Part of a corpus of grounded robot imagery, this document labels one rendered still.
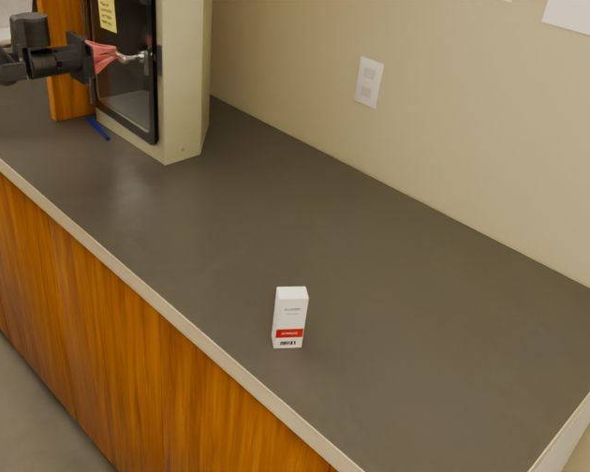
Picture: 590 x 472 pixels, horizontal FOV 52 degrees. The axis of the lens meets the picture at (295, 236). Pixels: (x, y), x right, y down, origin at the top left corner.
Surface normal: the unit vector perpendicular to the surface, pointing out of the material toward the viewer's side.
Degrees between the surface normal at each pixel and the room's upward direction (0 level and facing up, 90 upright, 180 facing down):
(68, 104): 90
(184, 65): 90
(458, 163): 90
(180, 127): 90
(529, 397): 0
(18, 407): 0
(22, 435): 0
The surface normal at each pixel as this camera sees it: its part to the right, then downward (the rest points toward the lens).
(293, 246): 0.11, -0.83
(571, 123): -0.70, 0.33
